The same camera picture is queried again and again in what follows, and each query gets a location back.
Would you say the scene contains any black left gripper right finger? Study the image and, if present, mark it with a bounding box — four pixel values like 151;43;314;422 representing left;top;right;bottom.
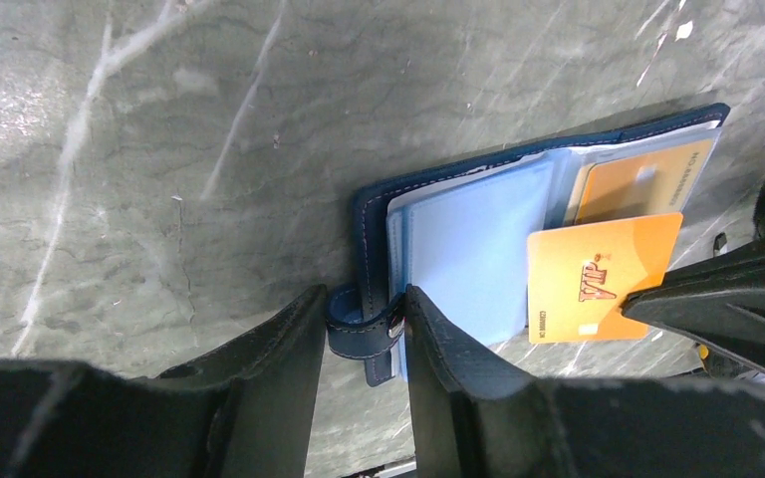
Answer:
403;286;765;477

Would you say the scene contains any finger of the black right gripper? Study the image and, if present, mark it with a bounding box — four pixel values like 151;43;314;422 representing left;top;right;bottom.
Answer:
622;237;765;374

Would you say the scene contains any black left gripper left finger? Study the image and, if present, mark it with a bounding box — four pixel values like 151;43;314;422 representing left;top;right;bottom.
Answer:
0;285;326;477

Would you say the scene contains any orange credit card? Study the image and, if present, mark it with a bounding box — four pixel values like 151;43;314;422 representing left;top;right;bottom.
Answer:
564;129;720;226
527;212;683;344

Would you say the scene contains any dark blue card holder wallet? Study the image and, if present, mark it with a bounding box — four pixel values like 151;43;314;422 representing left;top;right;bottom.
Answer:
327;103;730;386

